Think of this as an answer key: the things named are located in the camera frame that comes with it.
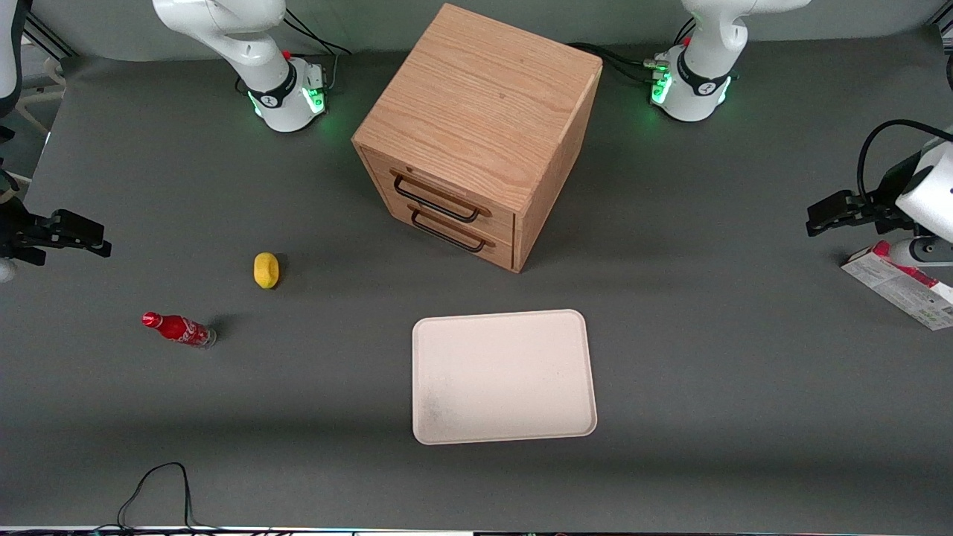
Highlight wooden drawer cabinet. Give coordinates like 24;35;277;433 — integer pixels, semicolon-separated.
351;2;605;275

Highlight black right arm base cables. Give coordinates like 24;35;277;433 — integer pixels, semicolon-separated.
281;7;352;96

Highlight yellow lemon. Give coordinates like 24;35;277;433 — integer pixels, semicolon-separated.
253;252;281;290

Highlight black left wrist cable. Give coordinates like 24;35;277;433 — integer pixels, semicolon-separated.
856;119;953;196

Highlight black arm base cables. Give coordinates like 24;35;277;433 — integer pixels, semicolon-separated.
281;7;352;96
566;16;697;89

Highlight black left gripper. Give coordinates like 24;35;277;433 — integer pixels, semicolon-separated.
806;155;925;238

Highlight thin black looped cable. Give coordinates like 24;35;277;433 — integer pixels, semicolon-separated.
93;462;228;534

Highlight red tartan cookie box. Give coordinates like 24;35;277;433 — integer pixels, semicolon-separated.
841;240;953;331

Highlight black metal drawer handle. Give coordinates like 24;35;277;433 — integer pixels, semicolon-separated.
392;172;482;224
410;209;487;254

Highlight black left arm base cables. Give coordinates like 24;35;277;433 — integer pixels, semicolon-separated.
566;16;697;89

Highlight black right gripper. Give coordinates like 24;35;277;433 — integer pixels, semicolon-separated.
0;200;113;267

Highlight white metal frame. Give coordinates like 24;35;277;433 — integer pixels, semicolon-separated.
13;15;77;136

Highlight red cola bottle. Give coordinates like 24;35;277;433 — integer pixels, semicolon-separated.
141;311;217;349

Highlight wooden drawer front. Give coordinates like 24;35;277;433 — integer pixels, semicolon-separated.
362;147;517;240
402;205;516;272

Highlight cream plastic tray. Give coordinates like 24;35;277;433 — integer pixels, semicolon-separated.
412;309;599;446

